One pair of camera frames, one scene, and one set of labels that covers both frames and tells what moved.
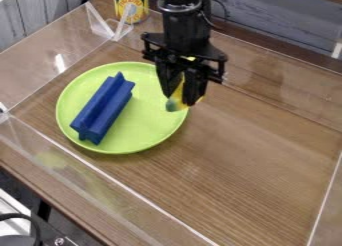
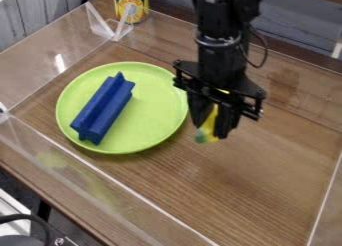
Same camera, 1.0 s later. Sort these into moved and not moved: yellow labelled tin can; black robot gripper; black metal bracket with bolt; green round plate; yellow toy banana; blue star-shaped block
Moved: black robot gripper; yellow toy banana
Not moved: blue star-shaped block; yellow labelled tin can; green round plate; black metal bracket with bolt
